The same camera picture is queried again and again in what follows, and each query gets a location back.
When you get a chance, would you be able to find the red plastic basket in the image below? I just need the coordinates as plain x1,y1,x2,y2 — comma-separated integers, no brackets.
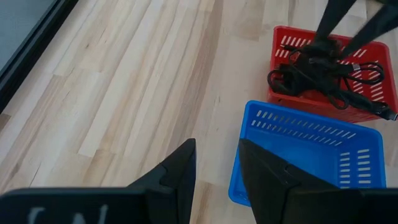
266,25,398,124

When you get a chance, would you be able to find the blue plastic basket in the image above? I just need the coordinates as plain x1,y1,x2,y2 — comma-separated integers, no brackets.
228,100,387,208

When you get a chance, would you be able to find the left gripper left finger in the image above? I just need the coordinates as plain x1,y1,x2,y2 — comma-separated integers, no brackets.
126,138,197,224

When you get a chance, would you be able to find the thin black USB cable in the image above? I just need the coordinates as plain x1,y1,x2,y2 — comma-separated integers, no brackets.
320,61,386,86
281,37,343,65
323,83,398,123
267,63,312,97

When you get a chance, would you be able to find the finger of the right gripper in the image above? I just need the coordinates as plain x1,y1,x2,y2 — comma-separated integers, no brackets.
315,0,358,42
340,2,398,59

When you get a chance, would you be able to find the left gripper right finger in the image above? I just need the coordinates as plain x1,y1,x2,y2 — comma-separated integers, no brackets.
238,138,340,224

